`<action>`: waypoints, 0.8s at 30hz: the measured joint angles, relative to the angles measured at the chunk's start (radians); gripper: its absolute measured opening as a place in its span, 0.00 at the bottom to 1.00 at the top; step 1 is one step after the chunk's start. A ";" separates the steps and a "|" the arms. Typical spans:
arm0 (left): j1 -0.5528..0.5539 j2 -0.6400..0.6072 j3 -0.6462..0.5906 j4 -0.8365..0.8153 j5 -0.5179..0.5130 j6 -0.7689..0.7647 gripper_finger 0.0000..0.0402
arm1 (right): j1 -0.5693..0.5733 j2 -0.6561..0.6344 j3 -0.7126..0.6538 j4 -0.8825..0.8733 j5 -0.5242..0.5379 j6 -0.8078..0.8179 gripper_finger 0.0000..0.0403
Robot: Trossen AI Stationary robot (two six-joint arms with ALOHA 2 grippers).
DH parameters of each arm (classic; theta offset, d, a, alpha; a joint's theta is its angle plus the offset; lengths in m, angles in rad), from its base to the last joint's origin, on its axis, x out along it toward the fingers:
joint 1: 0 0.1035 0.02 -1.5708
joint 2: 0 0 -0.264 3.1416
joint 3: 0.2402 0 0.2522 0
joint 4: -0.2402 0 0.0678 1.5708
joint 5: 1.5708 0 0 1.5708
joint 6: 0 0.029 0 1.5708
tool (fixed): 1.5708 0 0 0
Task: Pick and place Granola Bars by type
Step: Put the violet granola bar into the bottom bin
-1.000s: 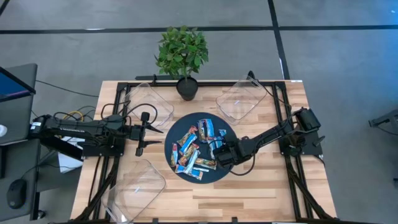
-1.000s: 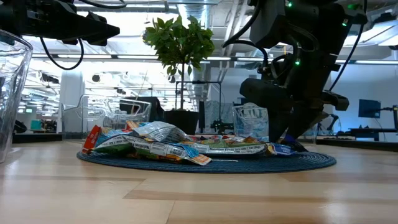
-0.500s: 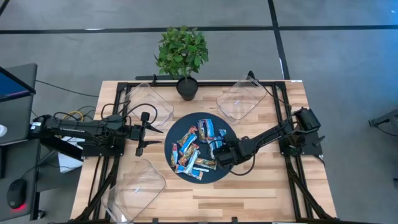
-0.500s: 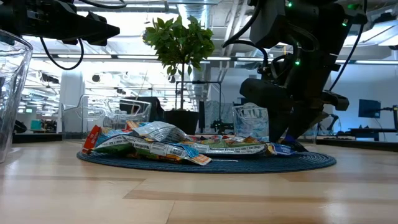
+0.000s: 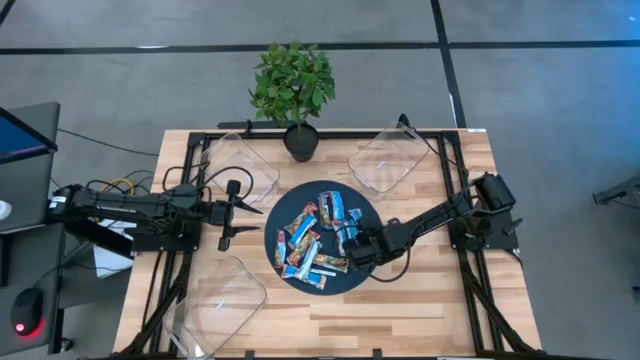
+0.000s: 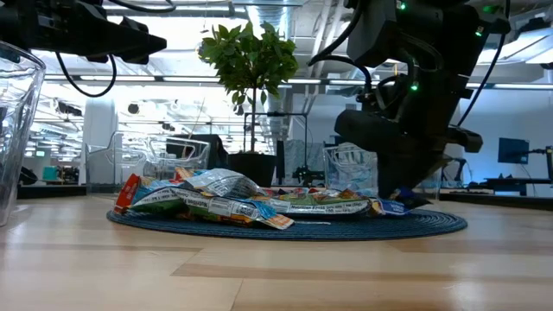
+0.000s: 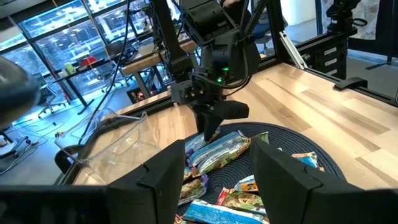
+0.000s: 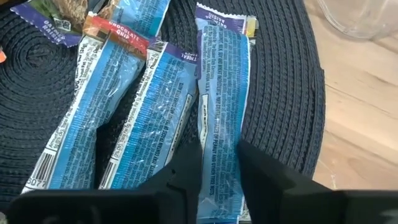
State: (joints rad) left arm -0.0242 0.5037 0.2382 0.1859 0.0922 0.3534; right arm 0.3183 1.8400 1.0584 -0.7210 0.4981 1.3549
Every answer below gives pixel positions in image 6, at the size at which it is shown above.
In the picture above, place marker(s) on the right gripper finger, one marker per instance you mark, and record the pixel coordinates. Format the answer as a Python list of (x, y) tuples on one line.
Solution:
[(394, 181), (423, 173)]

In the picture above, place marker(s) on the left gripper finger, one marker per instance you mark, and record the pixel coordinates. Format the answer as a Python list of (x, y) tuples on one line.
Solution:
[(129, 36), (134, 58)]

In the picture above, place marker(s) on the blue white granola bar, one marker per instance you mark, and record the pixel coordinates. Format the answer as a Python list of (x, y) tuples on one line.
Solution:
[(393, 207), (129, 194), (224, 207)]

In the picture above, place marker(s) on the green blue granola bar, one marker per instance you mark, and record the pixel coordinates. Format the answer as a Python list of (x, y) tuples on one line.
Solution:
[(319, 208)]

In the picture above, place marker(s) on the multicolour granola bar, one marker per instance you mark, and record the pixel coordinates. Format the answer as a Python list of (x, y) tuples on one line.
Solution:
[(311, 193), (183, 173)]

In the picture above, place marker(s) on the silver blue granola bar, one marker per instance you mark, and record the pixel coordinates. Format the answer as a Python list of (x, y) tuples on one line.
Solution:
[(224, 183)]

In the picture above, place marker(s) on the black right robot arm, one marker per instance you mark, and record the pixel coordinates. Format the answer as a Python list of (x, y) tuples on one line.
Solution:
[(389, 34)]

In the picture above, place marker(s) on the clear plastic bin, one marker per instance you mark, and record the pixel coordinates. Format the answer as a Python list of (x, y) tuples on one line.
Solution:
[(350, 168), (17, 129), (129, 155)]

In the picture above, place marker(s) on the round dark blue plate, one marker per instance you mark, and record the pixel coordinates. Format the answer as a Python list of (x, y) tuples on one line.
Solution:
[(367, 224)]

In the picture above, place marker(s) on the thin white wrapper strip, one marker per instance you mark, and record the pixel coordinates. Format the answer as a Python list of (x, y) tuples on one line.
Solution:
[(315, 223)]

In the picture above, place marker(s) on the dark computer monitor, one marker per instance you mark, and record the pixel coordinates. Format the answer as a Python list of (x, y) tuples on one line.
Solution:
[(513, 150)]

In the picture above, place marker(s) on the green plant in black pot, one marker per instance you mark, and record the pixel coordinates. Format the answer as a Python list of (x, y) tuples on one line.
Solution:
[(250, 65)]

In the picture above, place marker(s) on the teal box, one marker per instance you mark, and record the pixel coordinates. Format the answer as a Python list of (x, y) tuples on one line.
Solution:
[(49, 173)]

